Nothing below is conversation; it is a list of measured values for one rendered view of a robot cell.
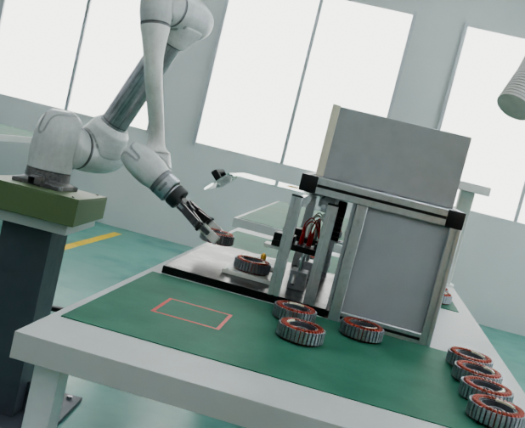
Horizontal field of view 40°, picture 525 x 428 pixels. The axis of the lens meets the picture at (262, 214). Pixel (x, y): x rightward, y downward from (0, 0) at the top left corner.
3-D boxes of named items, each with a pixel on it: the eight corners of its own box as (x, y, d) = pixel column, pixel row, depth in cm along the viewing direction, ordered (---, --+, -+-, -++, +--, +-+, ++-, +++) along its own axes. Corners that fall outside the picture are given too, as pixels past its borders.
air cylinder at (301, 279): (285, 287, 216) (290, 269, 216) (289, 283, 224) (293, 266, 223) (302, 291, 216) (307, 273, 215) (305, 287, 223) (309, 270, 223)
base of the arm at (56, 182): (4, 178, 248) (8, 162, 247) (32, 179, 270) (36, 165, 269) (54, 192, 246) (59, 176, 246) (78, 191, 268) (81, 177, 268)
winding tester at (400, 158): (315, 175, 206) (333, 104, 204) (324, 173, 249) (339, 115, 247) (452, 209, 201) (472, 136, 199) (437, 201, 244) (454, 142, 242)
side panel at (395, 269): (327, 319, 197) (357, 204, 194) (328, 317, 200) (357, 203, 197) (429, 347, 193) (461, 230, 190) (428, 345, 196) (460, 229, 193)
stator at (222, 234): (195, 239, 233) (198, 228, 233) (203, 236, 244) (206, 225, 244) (228, 248, 232) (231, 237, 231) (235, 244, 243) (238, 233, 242)
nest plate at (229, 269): (221, 272, 215) (222, 267, 215) (230, 265, 230) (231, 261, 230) (270, 285, 213) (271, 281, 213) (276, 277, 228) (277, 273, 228)
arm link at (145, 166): (169, 166, 234) (174, 171, 247) (134, 132, 235) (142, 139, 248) (145, 190, 234) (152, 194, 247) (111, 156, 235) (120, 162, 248)
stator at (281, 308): (314, 330, 181) (318, 316, 180) (270, 319, 181) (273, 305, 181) (313, 319, 192) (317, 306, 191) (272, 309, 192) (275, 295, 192)
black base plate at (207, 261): (160, 273, 205) (163, 264, 205) (210, 247, 268) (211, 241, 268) (324, 317, 199) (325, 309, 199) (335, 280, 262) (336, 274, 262)
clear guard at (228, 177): (203, 189, 201) (208, 168, 201) (221, 187, 225) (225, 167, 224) (318, 218, 197) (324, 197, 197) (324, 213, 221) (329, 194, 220)
